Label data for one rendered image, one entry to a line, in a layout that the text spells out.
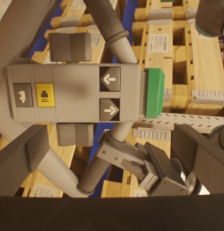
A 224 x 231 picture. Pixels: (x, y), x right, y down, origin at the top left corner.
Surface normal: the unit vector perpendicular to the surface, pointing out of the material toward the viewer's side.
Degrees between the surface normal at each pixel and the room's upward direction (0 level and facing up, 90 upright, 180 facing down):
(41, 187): 90
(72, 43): 91
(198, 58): 90
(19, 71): 74
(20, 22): 69
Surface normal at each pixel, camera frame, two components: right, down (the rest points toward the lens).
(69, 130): 0.31, 0.27
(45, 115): 0.02, 0.28
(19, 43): 0.37, 0.48
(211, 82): -0.18, -0.45
